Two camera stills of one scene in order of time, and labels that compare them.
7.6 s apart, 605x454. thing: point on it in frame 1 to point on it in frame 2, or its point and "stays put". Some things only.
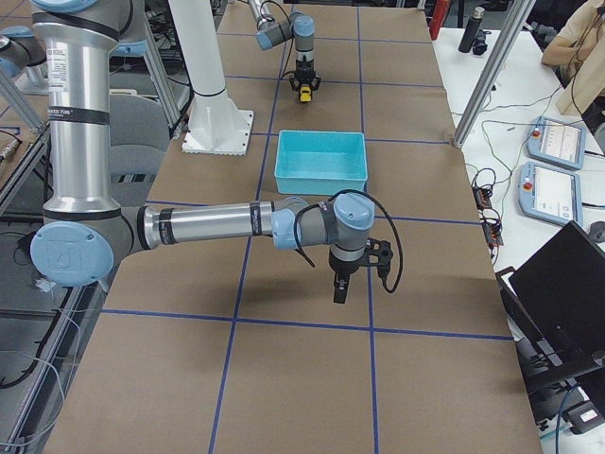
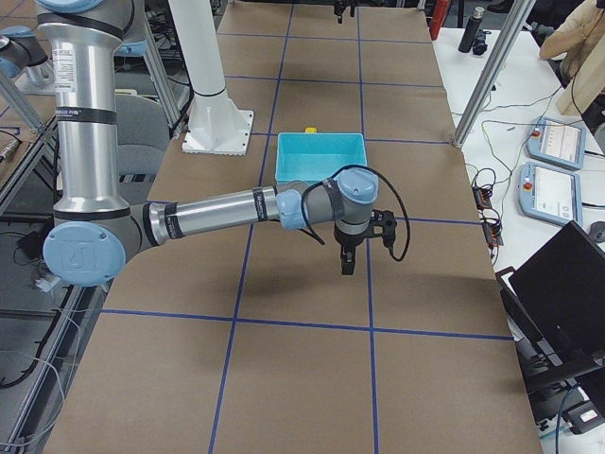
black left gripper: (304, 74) to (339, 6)
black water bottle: (472, 29) stays put
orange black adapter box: (482, 197) stays put
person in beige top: (580, 44) stays put
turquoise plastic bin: (319, 164) stays put
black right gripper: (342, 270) to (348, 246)
